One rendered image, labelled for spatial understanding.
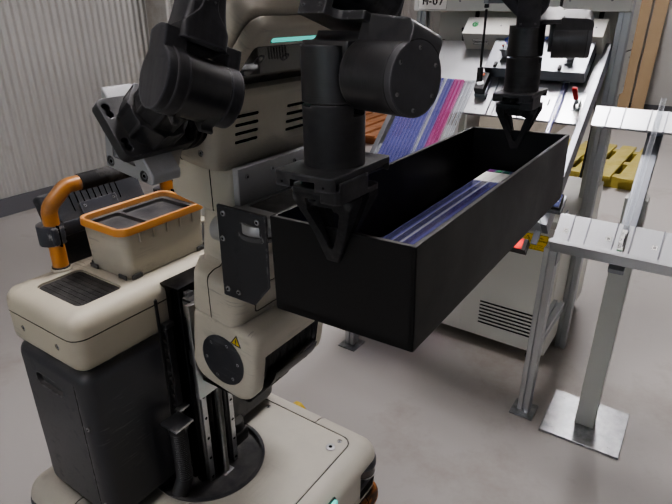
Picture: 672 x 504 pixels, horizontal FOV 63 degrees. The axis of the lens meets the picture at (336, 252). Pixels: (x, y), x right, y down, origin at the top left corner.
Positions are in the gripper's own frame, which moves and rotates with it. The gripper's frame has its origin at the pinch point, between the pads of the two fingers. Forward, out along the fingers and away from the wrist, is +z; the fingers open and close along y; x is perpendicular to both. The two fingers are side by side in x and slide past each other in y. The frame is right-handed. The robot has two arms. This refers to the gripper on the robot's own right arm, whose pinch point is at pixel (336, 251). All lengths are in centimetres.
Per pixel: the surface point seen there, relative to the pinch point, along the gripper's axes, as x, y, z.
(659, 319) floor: -27, 225, 109
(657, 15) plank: 55, 787, -18
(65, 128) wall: 364, 183, 51
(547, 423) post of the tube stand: -3, 123, 109
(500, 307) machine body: 27, 155, 87
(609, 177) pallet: 29, 423, 97
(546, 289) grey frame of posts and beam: 4, 125, 59
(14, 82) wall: 363, 154, 16
